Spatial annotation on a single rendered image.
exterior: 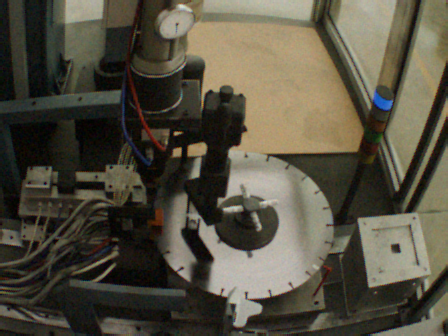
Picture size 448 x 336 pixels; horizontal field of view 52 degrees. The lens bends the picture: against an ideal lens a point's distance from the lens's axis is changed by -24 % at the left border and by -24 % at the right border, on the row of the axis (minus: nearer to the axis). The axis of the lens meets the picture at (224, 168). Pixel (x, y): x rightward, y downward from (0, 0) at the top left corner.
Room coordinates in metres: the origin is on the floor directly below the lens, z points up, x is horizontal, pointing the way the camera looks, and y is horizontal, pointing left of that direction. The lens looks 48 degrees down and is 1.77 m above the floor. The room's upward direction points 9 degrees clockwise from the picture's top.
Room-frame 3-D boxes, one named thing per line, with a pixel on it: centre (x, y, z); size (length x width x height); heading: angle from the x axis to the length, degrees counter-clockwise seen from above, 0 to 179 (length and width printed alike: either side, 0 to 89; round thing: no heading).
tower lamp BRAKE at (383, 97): (0.81, -0.29, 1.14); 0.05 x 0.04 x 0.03; 12
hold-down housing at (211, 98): (0.57, 0.01, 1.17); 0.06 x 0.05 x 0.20; 93
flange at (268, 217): (0.61, -0.05, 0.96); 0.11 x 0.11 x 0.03
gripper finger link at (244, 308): (0.42, -0.07, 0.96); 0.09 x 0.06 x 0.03; 179
